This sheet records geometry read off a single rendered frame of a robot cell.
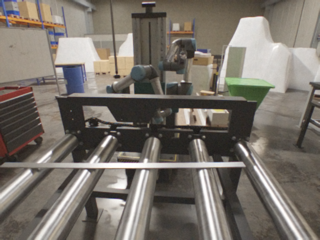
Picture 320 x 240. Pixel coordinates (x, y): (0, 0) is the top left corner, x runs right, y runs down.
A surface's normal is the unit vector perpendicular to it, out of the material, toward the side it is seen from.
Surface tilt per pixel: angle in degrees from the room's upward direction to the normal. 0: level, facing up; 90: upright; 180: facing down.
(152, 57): 90
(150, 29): 90
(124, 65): 90
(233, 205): 0
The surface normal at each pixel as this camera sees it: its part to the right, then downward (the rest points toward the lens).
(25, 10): -0.08, 0.39
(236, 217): 0.00, -0.92
